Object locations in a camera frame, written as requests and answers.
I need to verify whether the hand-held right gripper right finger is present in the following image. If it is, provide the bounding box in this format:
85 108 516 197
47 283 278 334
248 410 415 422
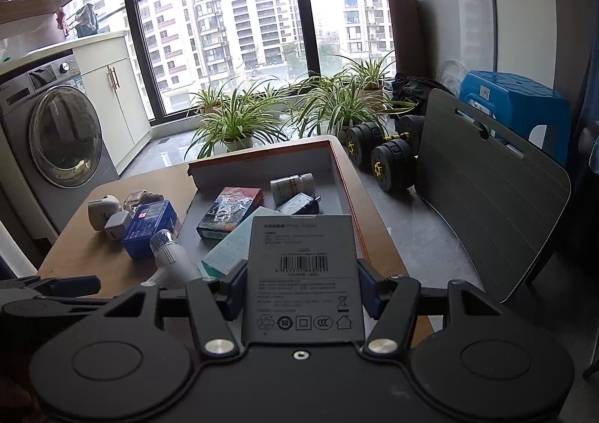
358 258 504 355

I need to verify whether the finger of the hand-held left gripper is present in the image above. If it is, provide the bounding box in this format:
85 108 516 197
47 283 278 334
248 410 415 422
0 296 108 325
0 276 101 298

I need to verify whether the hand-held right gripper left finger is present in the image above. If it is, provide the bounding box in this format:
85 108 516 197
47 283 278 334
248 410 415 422
105 259 249 357

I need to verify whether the teal carton box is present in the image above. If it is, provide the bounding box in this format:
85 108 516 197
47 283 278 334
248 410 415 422
202 208 263 276

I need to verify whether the grey white adapter box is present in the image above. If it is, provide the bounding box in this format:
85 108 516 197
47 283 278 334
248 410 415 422
241 214 367 344

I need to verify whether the white plug adapter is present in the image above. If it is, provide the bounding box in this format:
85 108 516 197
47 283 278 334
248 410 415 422
104 211 134 241

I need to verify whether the red playing card box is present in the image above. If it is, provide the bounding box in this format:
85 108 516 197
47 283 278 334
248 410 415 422
197 188 264 241

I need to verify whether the white plug-in device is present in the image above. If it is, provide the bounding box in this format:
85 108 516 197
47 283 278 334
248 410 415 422
89 195 120 231

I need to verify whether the blue plastic case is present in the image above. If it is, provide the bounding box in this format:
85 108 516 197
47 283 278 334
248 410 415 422
122 200 177 260

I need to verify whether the black ribbed packet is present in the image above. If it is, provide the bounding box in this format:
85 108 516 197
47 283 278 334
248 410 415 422
276 193 321 216

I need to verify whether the orange cardboard box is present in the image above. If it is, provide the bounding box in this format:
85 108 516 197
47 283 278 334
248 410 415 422
179 140 375 286

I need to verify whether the square clear glass bottle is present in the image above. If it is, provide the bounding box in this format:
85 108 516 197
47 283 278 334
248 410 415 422
124 190 164 214

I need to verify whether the white pill bottle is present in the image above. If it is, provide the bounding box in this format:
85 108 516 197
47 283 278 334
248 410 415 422
270 173 315 204

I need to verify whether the black dumbbell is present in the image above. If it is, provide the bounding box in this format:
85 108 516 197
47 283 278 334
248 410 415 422
345 114 426 166
371 137 418 192

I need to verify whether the spider plant in white pot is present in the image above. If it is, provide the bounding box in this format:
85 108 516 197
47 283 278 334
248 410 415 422
185 86 293 159

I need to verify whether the grey front-load washing machine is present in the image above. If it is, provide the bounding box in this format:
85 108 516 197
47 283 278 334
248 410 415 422
0 53 120 229

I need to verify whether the grey folding board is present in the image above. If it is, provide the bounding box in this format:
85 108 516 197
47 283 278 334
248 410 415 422
416 88 572 303

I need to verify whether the large potted spider plant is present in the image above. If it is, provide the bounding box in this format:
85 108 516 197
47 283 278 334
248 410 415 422
290 77 417 143

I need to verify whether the spider plant in brown pot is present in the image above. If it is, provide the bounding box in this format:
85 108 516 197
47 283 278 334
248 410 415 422
189 85 231 115

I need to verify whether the white floor cabinet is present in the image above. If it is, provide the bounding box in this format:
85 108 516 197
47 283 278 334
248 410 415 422
75 32 153 171

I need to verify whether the dark clothing pile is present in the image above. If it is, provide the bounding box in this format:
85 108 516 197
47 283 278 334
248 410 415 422
390 72 450 115

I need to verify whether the white round fan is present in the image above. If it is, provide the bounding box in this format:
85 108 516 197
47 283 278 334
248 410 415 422
440 59 469 91

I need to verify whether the blue plastic stool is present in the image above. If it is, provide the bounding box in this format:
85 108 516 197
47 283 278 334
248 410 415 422
459 71 574 166

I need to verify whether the hanging grey cloth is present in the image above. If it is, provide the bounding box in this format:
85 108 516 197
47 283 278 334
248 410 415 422
72 2 100 37

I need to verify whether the black framed window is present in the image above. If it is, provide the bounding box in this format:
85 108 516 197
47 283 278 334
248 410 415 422
117 0 408 124

